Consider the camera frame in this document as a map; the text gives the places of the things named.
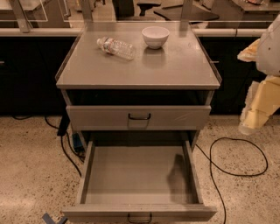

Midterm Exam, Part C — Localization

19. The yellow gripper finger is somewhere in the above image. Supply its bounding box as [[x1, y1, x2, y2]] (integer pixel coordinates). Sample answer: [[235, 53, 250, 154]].
[[238, 75, 280, 135], [237, 39, 260, 62]]

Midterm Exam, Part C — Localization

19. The grey drawer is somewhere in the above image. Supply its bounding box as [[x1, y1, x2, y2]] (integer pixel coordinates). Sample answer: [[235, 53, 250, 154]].
[[63, 142, 217, 224], [66, 106, 211, 130]]

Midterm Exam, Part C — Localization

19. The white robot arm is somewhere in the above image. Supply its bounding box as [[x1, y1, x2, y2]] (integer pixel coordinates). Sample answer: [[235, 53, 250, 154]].
[[237, 15, 280, 135]]

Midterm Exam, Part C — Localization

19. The grey metal drawer cabinet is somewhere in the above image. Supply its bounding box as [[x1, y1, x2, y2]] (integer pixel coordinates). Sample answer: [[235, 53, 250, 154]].
[[57, 22, 221, 144]]

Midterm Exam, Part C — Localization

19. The grey top drawer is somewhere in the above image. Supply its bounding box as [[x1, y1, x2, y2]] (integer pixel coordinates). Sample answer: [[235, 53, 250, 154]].
[[66, 106, 211, 130]]

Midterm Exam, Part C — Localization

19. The white ceramic bowl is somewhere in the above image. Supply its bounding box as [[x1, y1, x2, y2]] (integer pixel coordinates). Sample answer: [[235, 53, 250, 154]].
[[142, 26, 170, 49]]

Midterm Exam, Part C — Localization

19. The clear plastic water bottle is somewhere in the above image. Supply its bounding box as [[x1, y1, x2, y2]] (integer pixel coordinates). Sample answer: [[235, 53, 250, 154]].
[[96, 37, 135, 60]]

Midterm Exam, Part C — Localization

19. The black office chair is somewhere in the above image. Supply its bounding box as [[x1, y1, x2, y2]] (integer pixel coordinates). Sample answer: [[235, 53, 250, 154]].
[[112, 0, 161, 21]]

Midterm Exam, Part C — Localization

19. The blue power box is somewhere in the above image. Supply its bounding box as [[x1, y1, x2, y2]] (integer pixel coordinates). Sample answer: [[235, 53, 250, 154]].
[[72, 133, 84, 152]]

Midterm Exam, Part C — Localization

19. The black power adapter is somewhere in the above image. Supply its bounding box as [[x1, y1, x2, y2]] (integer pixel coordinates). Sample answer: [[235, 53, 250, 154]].
[[57, 112, 70, 137]]

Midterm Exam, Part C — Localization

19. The blue tape floor mark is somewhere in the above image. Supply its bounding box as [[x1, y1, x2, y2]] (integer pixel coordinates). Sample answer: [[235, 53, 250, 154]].
[[42, 213, 68, 224]]

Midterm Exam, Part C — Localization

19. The black cable right floor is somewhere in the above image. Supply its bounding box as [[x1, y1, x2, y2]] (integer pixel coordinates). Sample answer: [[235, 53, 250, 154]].
[[195, 136, 269, 224]]

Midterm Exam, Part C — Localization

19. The black cable floor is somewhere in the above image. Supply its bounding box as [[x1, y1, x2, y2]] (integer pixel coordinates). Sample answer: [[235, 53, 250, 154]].
[[11, 115, 86, 178], [195, 136, 269, 224]]

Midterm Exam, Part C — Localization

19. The black cable left floor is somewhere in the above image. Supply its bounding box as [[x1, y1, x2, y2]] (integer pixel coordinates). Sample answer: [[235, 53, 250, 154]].
[[11, 115, 86, 178]]

